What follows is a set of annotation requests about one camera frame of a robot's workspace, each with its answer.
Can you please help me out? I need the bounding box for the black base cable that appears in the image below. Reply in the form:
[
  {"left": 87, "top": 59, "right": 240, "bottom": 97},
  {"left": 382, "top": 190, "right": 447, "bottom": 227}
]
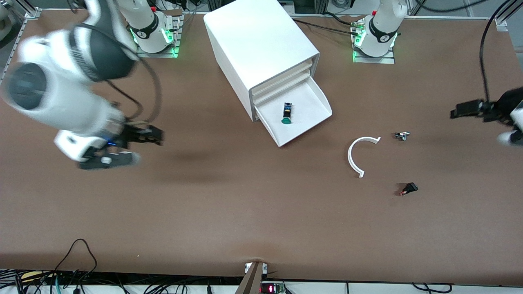
[
  {"left": 324, "top": 11, "right": 357, "bottom": 26},
  {"left": 292, "top": 18, "right": 357, "bottom": 36}
]

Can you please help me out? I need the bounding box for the black looped cable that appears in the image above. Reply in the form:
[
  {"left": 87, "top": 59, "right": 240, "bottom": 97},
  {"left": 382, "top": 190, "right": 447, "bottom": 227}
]
[{"left": 53, "top": 238, "right": 98, "bottom": 282}]

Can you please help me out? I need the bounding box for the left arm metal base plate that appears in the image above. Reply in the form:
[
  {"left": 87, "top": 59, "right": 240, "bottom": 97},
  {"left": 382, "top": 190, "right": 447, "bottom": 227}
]
[{"left": 352, "top": 20, "right": 396, "bottom": 65}]

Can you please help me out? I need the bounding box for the white drawer cabinet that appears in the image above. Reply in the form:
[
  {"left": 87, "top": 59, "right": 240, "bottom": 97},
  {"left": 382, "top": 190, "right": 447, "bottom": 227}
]
[{"left": 203, "top": 0, "right": 320, "bottom": 122}]

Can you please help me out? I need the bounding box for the white curved plastic arc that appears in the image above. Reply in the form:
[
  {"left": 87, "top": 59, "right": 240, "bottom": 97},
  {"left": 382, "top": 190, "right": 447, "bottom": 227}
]
[{"left": 347, "top": 136, "right": 382, "bottom": 179}]

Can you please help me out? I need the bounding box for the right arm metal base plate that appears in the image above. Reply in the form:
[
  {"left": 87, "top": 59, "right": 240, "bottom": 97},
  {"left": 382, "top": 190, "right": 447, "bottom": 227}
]
[{"left": 136, "top": 14, "right": 183, "bottom": 58}]

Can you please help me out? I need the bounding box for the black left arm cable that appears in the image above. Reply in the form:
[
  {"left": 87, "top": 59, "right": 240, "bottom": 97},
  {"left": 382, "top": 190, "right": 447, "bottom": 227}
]
[{"left": 480, "top": 0, "right": 516, "bottom": 102}]

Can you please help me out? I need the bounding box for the grey camera mounting post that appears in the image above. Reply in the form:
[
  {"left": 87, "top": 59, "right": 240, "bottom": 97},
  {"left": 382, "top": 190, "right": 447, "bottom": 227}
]
[{"left": 235, "top": 261, "right": 268, "bottom": 294}]

